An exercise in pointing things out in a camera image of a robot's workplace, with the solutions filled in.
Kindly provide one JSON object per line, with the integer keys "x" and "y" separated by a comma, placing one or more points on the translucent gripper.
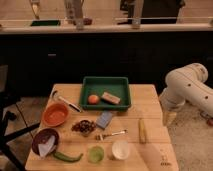
{"x": 168, "y": 117}

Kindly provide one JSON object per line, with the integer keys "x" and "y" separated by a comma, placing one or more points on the white cup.
{"x": 120, "y": 149}

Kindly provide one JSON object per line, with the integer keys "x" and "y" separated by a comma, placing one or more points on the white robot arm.
{"x": 186, "y": 84}

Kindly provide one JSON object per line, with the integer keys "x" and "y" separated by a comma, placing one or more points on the orange red bowl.
{"x": 55, "y": 115}

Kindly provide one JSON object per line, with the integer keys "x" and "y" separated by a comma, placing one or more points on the dark maroon bowl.
{"x": 42, "y": 136}

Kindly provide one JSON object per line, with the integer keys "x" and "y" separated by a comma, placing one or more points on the green plastic tray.
{"x": 114, "y": 93}

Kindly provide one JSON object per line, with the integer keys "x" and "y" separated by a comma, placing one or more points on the blue sponge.
{"x": 104, "y": 119}

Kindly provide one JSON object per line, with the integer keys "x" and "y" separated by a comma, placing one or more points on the brown sponge block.
{"x": 110, "y": 98}

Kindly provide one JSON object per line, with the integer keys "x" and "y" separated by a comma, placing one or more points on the orange fruit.
{"x": 93, "y": 99}

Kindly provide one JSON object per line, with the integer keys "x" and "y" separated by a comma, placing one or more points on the green cup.
{"x": 95, "y": 154}

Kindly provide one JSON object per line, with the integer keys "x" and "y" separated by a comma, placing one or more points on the green chili pepper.
{"x": 66, "y": 158}

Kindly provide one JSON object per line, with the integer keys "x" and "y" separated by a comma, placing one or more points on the white folded paper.
{"x": 44, "y": 149}

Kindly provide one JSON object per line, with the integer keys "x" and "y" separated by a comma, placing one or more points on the black office chair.
{"x": 7, "y": 99}

